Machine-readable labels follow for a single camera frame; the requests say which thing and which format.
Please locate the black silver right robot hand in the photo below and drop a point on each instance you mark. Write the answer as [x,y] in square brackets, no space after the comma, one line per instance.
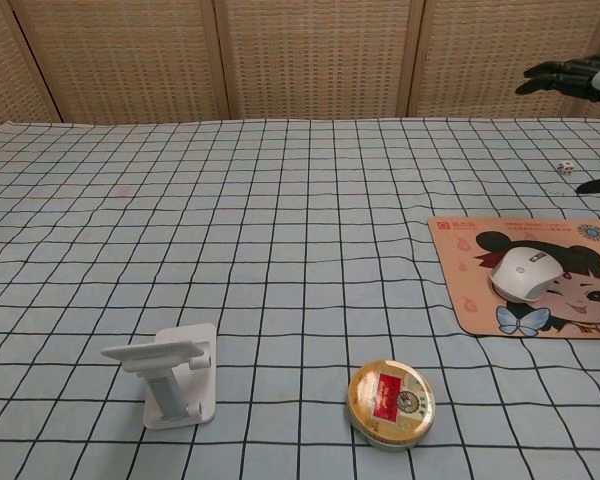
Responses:
[575,77]

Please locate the white computer mouse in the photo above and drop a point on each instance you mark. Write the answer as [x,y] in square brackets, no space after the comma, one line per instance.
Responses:
[525,275]

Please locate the cartoon girl mouse pad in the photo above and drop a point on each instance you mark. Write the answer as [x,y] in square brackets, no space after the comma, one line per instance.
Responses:
[460,280]

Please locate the small white die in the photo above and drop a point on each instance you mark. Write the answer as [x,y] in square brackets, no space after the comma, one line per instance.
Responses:
[565,168]

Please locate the woven wooden folding screen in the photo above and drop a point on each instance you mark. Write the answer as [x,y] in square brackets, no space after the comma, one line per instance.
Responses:
[305,60]

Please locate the round gold tin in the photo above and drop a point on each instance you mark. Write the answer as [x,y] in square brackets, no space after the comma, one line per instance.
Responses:
[392,405]

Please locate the blue checked tablecloth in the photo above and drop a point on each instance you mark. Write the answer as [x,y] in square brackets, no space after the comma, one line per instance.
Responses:
[230,250]

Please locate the white phone stand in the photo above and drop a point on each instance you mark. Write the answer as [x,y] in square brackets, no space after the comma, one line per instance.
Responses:
[180,360]

